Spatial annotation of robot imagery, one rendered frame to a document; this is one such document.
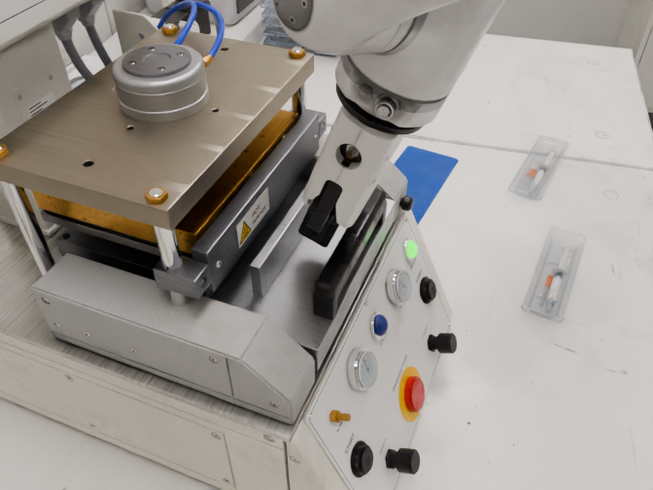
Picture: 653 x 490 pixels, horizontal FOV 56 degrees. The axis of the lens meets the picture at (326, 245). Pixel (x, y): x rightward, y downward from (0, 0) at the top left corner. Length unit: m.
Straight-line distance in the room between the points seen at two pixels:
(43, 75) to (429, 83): 0.41
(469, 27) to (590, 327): 0.57
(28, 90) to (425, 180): 0.65
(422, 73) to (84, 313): 0.34
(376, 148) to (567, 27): 2.67
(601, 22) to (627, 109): 1.72
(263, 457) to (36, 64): 0.44
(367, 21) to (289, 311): 0.30
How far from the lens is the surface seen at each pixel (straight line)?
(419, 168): 1.11
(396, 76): 0.42
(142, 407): 0.63
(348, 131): 0.45
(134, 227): 0.55
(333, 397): 0.58
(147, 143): 0.53
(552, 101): 1.37
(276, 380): 0.50
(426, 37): 0.40
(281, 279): 0.58
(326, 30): 0.35
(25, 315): 0.67
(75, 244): 0.63
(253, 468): 0.62
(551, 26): 3.09
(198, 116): 0.55
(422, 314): 0.76
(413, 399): 0.71
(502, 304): 0.89
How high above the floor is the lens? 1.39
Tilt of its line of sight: 43 degrees down
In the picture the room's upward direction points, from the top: straight up
